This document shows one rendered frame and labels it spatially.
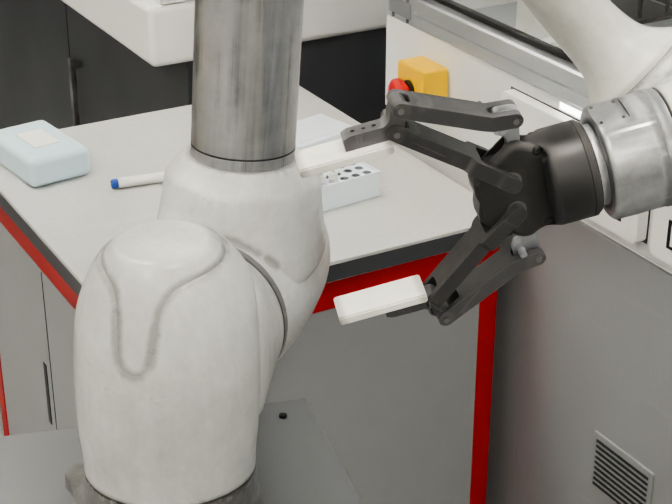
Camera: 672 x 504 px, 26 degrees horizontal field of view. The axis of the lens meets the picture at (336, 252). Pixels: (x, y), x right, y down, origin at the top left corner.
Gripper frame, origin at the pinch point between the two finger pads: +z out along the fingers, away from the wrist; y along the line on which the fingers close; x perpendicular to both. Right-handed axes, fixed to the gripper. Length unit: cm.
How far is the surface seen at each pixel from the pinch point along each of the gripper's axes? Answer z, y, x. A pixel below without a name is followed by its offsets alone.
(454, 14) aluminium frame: -26, -30, -93
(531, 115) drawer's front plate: -31, -37, -71
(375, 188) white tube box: -9, -47, -81
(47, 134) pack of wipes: 35, -36, -102
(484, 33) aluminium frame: -29, -30, -85
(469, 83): -26, -38, -88
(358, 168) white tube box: -8, -45, -85
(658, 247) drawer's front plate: -38, -44, -46
